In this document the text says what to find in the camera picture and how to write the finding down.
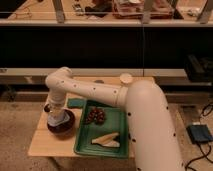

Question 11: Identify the blue foot pedal box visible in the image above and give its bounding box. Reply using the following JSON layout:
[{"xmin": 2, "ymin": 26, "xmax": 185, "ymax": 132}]
[{"xmin": 186, "ymin": 125, "xmax": 213, "ymax": 144}]

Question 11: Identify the peeled banana toy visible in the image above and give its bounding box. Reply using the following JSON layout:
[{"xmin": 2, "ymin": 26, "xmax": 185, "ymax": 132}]
[{"xmin": 91, "ymin": 132, "xmax": 120, "ymax": 148}]

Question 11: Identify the white round cup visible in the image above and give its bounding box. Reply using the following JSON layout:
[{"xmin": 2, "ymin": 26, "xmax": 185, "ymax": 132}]
[{"xmin": 119, "ymin": 73, "xmax": 133, "ymax": 85}]

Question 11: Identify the light lavender towel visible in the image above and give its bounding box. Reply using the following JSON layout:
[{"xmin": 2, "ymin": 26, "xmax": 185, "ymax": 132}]
[{"xmin": 47, "ymin": 113, "xmax": 70, "ymax": 127}]

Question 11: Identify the small dark round lid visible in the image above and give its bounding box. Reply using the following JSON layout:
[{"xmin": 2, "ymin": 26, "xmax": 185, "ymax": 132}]
[{"xmin": 94, "ymin": 80, "xmax": 104, "ymax": 84}]

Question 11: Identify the green sponge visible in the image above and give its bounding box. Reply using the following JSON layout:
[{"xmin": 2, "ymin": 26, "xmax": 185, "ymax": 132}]
[{"xmin": 67, "ymin": 98, "xmax": 85, "ymax": 108}]

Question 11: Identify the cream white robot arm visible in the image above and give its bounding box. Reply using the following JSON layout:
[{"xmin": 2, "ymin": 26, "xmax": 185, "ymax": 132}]
[{"xmin": 45, "ymin": 67, "xmax": 185, "ymax": 171}]

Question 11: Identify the purple bowl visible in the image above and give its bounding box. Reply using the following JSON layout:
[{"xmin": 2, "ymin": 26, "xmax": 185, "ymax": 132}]
[{"xmin": 47, "ymin": 110, "xmax": 75, "ymax": 134}]

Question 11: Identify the bunch of dark grapes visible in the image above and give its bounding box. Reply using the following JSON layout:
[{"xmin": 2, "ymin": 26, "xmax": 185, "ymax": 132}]
[{"xmin": 85, "ymin": 108, "xmax": 106, "ymax": 125}]

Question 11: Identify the black equipment box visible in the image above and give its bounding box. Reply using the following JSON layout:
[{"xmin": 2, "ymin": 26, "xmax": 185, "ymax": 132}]
[{"xmin": 184, "ymin": 55, "xmax": 213, "ymax": 83}]

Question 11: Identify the wooden table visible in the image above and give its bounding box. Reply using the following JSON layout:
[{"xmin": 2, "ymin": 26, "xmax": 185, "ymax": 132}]
[{"xmin": 27, "ymin": 76, "xmax": 156, "ymax": 159}]

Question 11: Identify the clear storage box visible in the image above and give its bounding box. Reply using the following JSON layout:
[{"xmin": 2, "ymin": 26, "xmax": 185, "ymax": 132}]
[{"xmin": 112, "ymin": 0, "xmax": 174, "ymax": 19}]

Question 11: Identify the green plastic tray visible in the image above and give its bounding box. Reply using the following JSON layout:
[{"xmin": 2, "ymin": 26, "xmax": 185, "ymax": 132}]
[{"xmin": 74, "ymin": 100, "xmax": 129, "ymax": 158}]

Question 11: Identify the black cable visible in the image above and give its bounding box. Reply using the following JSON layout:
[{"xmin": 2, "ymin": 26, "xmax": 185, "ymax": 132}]
[{"xmin": 185, "ymin": 101, "xmax": 213, "ymax": 171}]

